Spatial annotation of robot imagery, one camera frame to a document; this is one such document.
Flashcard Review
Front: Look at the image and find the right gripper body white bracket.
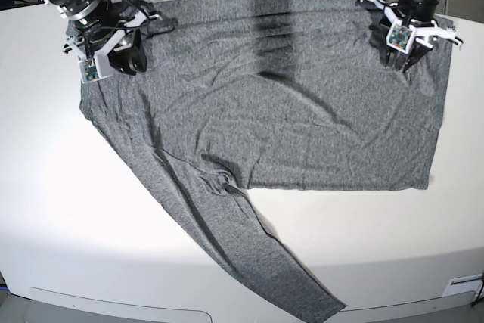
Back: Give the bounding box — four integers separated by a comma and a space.
63, 11, 160, 79

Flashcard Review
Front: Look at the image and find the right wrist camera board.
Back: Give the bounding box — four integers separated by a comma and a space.
79, 57, 98, 84

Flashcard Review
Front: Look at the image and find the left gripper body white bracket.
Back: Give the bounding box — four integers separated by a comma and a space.
359, 0, 464, 47

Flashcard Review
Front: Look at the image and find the white label plate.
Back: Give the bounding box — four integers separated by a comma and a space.
442, 275, 482, 297

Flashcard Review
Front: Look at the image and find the grey long-sleeve T-shirt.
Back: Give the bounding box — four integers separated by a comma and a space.
80, 0, 451, 322

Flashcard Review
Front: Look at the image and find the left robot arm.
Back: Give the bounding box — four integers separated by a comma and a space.
359, 0, 463, 73

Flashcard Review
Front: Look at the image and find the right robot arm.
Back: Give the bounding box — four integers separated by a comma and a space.
40, 0, 161, 83

